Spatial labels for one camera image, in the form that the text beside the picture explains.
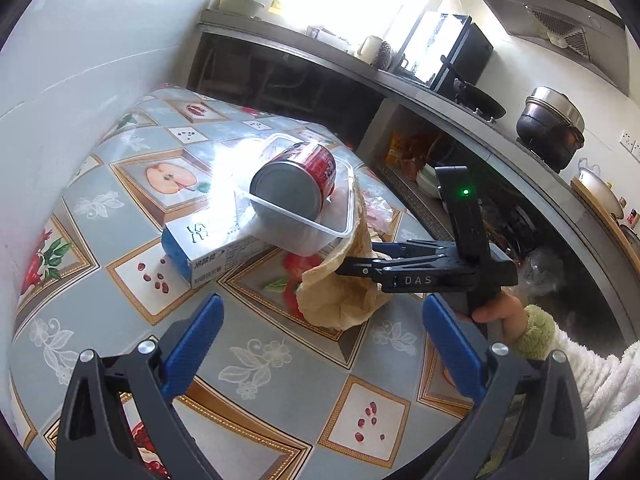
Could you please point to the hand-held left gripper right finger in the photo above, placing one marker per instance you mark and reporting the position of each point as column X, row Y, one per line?
column 452, row 350

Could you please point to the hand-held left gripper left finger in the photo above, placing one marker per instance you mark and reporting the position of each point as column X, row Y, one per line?
column 195, row 345

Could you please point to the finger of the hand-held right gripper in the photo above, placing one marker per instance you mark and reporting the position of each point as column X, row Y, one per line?
column 360, row 266
column 400, row 248

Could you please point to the brown paper bag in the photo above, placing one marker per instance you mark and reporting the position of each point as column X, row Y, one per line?
column 340, row 295

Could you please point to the clear plastic container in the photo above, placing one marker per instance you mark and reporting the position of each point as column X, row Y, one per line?
column 325, row 230

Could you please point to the blue white carton box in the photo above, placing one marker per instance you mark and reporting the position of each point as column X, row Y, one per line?
column 210, row 245

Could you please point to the red tin can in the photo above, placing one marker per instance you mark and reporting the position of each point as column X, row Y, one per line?
column 290, row 190

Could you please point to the person's right forearm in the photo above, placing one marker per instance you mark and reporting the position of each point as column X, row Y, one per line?
column 600, row 385

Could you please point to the person's right hand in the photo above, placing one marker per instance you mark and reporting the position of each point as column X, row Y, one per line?
column 505, row 315

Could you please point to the stack of white bowls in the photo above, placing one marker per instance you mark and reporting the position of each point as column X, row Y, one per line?
column 427, row 180

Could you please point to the orange packet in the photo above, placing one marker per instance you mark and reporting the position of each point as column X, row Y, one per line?
column 400, row 147

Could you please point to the wooden cutting board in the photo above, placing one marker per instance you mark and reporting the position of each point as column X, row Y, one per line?
column 607, row 227

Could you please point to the fruit print tablecloth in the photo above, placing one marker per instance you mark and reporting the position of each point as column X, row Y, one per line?
column 100, row 240

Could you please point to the white basin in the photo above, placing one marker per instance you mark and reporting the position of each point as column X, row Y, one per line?
column 600, row 192

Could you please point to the black cooking pot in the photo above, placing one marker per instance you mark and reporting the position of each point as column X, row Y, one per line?
column 545, row 140

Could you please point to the grey concrete counter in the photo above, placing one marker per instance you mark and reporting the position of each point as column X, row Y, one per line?
column 400, row 82

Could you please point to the black wok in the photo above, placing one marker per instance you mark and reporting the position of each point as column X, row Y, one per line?
column 480, row 100

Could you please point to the steel pot lid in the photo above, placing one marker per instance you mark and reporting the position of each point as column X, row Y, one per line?
column 555, row 105

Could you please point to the white jug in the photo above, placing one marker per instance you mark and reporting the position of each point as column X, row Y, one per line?
column 369, row 50

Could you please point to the black countertop appliance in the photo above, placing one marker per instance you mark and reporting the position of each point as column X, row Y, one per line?
column 470, row 55

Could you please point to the range hood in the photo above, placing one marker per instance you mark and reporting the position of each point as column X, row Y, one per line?
column 550, row 15

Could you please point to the yellow packet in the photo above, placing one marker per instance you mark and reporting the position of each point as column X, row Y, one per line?
column 276, row 6

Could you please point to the green basin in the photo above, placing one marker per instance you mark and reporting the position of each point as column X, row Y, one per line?
column 240, row 5

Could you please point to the white wall socket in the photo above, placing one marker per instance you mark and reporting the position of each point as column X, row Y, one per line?
column 631, row 144

